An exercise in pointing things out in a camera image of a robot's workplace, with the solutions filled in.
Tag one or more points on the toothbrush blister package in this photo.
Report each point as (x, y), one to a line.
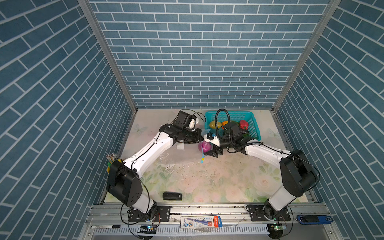
(201, 222)

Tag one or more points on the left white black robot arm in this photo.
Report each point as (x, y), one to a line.
(124, 176)

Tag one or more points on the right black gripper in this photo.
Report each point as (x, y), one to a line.
(213, 152)

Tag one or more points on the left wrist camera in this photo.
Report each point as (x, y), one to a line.
(185, 121)

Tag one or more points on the teal plastic basket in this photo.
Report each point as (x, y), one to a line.
(236, 116)

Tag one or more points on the red toy pepper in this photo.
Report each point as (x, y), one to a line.
(244, 124)

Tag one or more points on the black rectangular device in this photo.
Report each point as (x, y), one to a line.
(172, 196)

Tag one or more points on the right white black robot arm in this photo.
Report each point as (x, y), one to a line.
(297, 174)

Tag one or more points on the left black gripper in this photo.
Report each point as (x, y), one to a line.
(197, 133)

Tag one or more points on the yellow toy potato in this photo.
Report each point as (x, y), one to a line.
(215, 125)

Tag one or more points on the aluminium mounting rail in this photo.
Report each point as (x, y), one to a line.
(112, 221)

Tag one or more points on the clear zip top bag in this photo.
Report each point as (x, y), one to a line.
(176, 163)

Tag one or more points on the purple toy onion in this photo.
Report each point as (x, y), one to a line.
(204, 146)

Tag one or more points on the yellow pen cup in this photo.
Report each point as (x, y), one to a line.
(111, 158)

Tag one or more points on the blue black tool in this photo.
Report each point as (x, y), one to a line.
(314, 220)

